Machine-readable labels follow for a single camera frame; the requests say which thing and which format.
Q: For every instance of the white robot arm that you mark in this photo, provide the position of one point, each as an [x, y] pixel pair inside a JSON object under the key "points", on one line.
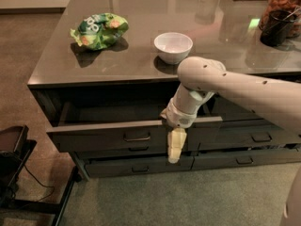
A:
{"points": [[276, 101]]}

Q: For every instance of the grey drawer cabinet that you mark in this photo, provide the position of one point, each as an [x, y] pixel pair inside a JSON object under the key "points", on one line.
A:
{"points": [[130, 72]]}

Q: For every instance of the green chip bag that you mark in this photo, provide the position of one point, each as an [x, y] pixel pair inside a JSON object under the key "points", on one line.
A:
{"points": [[99, 31]]}

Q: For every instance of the white ceramic bowl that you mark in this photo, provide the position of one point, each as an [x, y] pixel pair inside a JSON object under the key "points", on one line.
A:
{"points": [[173, 47]]}

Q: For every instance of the black metal stand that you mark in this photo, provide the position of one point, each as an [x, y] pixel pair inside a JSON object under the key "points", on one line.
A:
{"points": [[15, 149]]}

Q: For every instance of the black cup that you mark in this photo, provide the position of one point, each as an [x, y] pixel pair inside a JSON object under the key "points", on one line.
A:
{"points": [[277, 28]]}

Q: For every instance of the glass jar of snacks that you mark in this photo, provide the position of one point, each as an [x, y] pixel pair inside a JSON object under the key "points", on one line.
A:
{"points": [[292, 6]]}

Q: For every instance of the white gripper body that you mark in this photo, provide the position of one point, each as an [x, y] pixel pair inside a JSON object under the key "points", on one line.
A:
{"points": [[179, 119]]}

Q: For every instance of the grey drawer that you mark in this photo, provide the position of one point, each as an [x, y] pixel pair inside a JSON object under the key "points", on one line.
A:
{"points": [[91, 129], [229, 111], [250, 136], [137, 166], [209, 161], [129, 152]]}

